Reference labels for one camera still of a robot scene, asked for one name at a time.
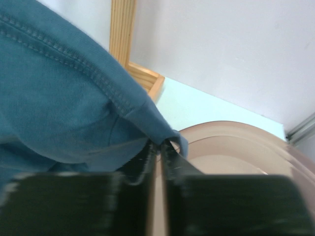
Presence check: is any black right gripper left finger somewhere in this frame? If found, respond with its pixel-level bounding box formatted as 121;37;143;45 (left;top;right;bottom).
0;142;158;236

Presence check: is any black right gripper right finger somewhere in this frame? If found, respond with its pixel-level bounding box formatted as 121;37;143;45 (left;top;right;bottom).
160;140;315;236

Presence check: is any dark blue t shirt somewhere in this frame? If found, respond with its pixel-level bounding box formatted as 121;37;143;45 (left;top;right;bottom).
0;0;188;186

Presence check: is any pink translucent plastic bowl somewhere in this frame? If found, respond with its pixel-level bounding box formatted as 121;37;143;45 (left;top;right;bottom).
153;121;315;236

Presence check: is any wooden rack with tray base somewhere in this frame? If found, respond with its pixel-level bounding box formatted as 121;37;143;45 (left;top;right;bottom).
109;0;165;102

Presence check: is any right aluminium frame post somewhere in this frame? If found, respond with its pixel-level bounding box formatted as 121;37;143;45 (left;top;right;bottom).
286;114;315;146

